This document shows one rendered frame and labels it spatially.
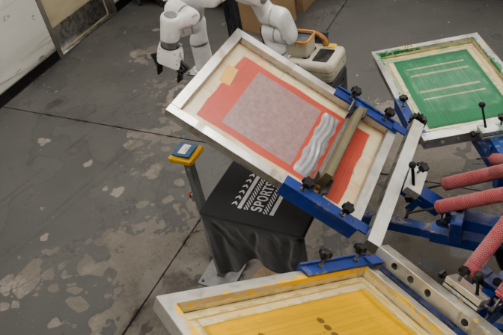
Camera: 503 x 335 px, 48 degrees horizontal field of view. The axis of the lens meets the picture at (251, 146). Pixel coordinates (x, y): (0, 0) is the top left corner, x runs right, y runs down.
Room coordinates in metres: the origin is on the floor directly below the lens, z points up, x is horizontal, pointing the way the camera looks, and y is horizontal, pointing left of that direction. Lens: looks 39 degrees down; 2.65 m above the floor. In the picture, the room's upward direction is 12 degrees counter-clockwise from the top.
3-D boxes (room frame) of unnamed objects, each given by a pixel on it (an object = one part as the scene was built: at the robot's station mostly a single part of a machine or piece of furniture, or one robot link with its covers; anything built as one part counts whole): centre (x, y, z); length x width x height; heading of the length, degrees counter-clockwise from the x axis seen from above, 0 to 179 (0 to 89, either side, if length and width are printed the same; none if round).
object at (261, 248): (1.64, 0.06, 0.74); 0.46 x 0.04 x 0.42; 58
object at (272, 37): (2.35, -0.22, 1.37); 0.13 x 0.10 x 0.16; 43
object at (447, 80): (2.13, -1.02, 1.05); 1.08 x 0.61 x 0.23; 178
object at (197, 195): (2.19, 0.32, 0.48); 0.22 x 0.22 x 0.96; 58
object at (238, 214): (1.82, -0.04, 0.95); 0.48 x 0.44 x 0.01; 58
